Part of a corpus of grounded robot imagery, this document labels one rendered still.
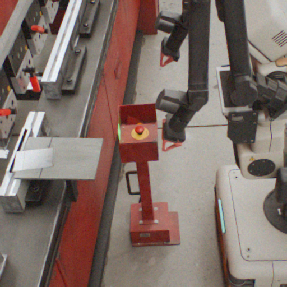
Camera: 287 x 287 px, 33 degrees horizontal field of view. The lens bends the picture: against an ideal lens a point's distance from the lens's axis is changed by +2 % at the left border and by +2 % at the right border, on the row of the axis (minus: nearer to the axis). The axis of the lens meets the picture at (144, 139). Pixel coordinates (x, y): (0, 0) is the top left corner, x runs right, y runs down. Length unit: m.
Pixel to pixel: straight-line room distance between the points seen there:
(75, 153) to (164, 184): 1.22
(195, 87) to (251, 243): 1.02
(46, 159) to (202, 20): 0.70
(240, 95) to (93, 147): 0.53
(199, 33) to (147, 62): 2.30
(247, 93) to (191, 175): 1.44
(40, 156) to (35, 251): 0.31
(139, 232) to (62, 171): 0.96
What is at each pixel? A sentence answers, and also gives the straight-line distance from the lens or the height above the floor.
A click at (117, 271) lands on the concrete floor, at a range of 2.51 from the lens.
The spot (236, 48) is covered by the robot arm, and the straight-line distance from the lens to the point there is 1.37.
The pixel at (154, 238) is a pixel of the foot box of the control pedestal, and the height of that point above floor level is 0.05.
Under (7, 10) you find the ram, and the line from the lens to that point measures 1.55.
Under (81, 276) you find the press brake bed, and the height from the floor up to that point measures 0.42.
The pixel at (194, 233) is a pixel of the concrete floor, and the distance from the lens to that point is 2.59.
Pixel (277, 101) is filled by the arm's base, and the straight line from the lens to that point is 1.49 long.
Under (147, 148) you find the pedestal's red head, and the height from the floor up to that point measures 0.74.
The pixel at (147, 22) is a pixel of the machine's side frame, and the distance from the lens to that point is 3.82.
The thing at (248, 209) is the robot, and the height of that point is 0.28.
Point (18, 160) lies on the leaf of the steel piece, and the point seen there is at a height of 1.00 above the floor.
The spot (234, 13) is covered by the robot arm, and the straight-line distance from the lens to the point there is 1.30.
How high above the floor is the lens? 2.19
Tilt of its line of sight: 46 degrees down
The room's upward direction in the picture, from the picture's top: 6 degrees counter-clockwise
